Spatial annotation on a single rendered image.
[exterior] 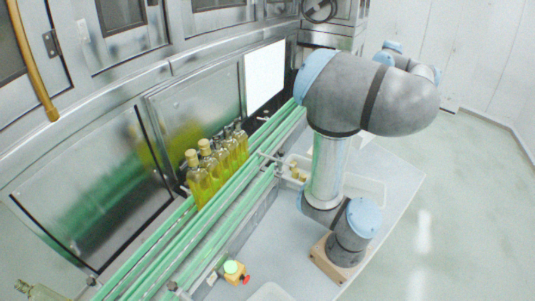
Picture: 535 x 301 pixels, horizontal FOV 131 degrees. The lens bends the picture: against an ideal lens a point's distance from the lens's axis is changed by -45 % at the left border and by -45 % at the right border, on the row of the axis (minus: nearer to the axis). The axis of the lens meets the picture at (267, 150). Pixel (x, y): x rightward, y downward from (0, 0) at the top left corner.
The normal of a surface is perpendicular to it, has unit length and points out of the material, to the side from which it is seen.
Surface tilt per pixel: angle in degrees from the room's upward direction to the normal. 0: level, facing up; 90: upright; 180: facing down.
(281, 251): 0
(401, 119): 88
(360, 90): 65
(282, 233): 0
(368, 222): 8
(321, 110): 101
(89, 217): 90
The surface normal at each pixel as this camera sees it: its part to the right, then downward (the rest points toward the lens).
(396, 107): -0.25, 0.34
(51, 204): 0.87, 0.32
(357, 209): 0.12, -0.72
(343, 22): -0.49, 0.56
